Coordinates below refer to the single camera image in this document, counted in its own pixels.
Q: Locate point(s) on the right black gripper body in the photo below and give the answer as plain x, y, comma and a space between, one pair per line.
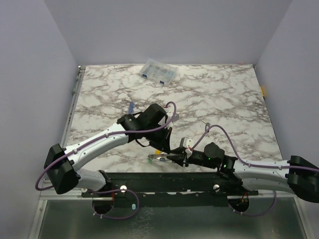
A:
185, 159

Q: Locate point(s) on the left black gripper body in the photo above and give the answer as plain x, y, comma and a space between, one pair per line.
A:
156, 136

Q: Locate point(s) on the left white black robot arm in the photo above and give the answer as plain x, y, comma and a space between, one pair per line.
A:
64, 165

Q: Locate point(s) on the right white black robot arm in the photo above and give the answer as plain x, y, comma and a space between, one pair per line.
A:
296, 175

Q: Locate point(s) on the blue red screwdriver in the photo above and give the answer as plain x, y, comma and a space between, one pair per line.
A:
131, 108

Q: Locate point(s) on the clear plastic organizer box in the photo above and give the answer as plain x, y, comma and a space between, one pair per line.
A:
158, 72

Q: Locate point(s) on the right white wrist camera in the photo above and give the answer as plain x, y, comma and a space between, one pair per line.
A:
187, 143

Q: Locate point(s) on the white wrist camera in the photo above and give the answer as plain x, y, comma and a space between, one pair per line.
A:
172, 116
187, 143

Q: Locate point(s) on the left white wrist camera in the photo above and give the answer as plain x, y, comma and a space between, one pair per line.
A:
172, 116

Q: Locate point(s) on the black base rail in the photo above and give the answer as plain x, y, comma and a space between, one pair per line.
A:
183, 189

